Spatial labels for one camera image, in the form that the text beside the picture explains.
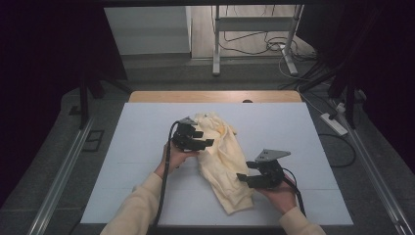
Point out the white power strip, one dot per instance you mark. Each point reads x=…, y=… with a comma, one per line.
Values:
x=333, y=124

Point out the aluminium floor rail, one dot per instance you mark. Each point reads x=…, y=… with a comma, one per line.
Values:
x=378, y=182
x=62, y=176

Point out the cream baby pants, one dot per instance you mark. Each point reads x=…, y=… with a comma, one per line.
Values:
x=225, y=160

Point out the dark floor plate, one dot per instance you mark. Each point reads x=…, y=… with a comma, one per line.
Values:
x=94, y=140

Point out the wooden table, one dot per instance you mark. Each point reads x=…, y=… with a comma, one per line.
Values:
x=195, y=96

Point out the white wall panel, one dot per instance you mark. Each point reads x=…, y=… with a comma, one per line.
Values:
x=147, y=31

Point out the white metal stand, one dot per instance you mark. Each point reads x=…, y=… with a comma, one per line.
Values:
x=251, y=23

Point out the person's left hand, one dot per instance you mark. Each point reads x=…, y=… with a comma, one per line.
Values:
x=174, y=160

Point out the person's right hand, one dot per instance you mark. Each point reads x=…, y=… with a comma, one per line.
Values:
x=280, y=197

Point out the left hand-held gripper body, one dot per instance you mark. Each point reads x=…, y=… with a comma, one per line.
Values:
x=186, y=135

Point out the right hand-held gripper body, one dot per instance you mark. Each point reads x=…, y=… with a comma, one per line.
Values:
x=269, y=169

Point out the light blue table mat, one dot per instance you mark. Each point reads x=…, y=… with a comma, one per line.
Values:
x=137, y=130

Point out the black metal stand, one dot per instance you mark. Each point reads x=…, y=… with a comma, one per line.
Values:
x=85, y=98
x=349, y=98

